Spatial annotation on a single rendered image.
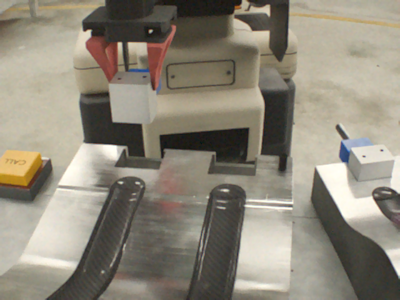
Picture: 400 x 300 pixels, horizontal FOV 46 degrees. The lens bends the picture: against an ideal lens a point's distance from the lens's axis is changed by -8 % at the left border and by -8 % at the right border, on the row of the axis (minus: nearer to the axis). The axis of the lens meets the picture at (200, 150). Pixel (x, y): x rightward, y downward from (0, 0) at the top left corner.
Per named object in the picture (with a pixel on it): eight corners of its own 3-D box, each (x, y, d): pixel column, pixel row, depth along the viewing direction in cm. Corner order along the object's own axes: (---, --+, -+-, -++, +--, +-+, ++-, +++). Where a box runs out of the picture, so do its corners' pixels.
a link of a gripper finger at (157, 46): (166, 102, 59) (163, 27, 54) (109, 99, 60) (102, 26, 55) (178, 78, 65) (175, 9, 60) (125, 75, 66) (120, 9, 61)
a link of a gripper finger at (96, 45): (145, 101, 60) (140, 26, 55) (89, 98, 61) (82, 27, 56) (159, 77, 65) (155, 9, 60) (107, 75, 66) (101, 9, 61)
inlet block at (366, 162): (321, 144, 72) (325, 111, 69) (351, 140, 73) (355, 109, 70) (354, 198, 62) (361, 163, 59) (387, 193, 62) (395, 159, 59)
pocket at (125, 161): (127, 170, 64) (124, 145, 62) (169, 173, 63) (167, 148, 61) (117, 192, 60) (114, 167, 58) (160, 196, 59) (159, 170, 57)
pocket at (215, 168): (213, 177, 62) (212, 151, 60) (256, 179, 61) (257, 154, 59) (207, 200, 58) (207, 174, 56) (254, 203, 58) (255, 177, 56)
